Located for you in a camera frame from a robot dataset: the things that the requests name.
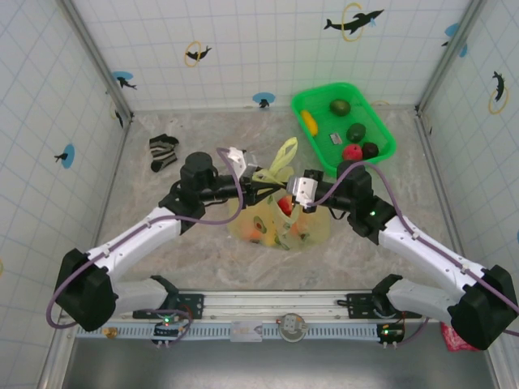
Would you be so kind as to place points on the green plastic basket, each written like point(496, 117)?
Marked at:
point(324, 154)

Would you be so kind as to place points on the controller board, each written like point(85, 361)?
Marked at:
point(391, 333)
point(166, 330)

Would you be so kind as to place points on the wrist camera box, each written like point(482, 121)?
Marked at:
point(302, 190)
point(241, 162)

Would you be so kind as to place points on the left controller board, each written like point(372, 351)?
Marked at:
point(166, 330)

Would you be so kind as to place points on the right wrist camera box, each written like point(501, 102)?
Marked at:
point(302, 190)

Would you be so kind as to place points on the round grey device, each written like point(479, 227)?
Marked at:
point(291, 326)

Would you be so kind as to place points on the yellow plastic bag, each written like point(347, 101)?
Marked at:
point(316, 227)

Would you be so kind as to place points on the blue circle dolphin sticker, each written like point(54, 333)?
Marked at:
point(452, 29)

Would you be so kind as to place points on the red round fake fruit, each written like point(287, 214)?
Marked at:
point(352, 154)

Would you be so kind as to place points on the green fake avocado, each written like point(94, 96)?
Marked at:
point(340, 107)
point(356, 133)

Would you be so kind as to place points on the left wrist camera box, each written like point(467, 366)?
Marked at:
point(241, 162)

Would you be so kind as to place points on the dark fake mangosteen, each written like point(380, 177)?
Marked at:
point(370, 150)

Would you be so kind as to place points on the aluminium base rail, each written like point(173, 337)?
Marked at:
point(284, 302)

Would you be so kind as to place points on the brass knob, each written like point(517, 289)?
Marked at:
point(110, 333)

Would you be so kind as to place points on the right controller board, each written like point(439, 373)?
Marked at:
point(391, 333)

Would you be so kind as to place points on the black white striped sock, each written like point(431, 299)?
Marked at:
point(162, 152)

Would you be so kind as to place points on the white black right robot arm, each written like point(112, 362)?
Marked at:
point(425, 247)

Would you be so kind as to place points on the red fake strawberry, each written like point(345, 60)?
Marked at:
point(286, 204)

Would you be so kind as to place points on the red snack packet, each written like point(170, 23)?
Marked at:
point(450, 340)

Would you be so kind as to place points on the small grey label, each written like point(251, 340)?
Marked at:
point(335, 138)

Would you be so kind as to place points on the small white card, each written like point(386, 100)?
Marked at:
point(246, 332)

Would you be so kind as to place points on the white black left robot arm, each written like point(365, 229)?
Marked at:
point(134, 239)

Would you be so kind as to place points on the long yellow fake fruit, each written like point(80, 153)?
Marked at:
point(309, 121)

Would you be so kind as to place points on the aluminium corner post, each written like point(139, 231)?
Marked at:
point(98, 61)
point(446, 65)

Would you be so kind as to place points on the orange red fake fruit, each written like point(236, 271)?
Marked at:
point(255, 237)

